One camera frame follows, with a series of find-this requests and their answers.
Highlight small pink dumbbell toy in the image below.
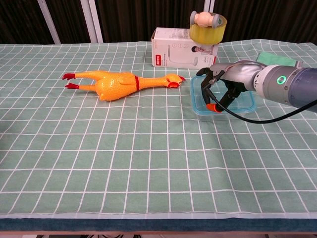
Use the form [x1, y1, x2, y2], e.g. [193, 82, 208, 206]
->
[190, 10, 220, 28]

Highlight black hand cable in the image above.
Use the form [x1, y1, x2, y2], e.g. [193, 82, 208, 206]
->
[201, 70, 317, 124]

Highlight dark teal under cloth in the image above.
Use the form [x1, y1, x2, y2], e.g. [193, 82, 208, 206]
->
[0, 218, 317, 233]

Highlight yellow tape roll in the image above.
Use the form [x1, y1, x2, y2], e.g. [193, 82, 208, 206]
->
[189, 15, 228, 46]

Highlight green checkered tablecloth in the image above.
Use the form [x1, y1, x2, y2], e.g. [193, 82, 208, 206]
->
[0, 39, 317, 220]

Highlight green folded cloth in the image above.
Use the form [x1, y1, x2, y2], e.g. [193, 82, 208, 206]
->
[256, 51, 300, 67]

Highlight white frame post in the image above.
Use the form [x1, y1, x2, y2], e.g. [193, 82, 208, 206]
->
[80, 0, 104, 43]
[37, 0, 61, 45]
[203, 0, 215, 13]

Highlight white cardboard product box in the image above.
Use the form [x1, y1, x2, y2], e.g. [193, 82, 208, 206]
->
[151, 27, 219, 71]

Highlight blue container lid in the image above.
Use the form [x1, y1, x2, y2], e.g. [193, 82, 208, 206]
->
[190, 75, 256, 117]

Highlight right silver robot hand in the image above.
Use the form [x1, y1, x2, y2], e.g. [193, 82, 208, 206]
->
[196, 60, 267, 114]

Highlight yellow rubber chicken toy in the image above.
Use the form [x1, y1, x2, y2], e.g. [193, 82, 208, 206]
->
[61, 70, 186, 102]

